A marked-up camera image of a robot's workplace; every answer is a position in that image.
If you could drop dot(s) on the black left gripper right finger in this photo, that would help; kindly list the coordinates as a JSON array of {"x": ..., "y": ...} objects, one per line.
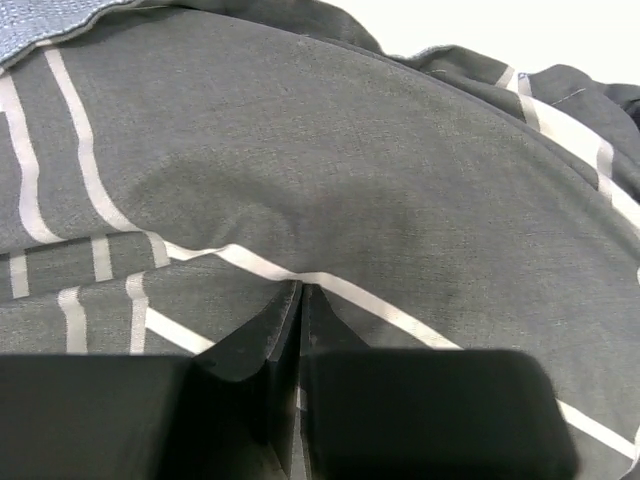
[{"x": 420, "y": 413}]

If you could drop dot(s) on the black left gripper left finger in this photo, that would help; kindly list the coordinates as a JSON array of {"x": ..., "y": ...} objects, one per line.
[{"x": 227, "y": 413}]

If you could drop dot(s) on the blue-grey pillowcase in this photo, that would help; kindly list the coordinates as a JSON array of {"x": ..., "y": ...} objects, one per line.
[{"x": 165, "y": 165}]

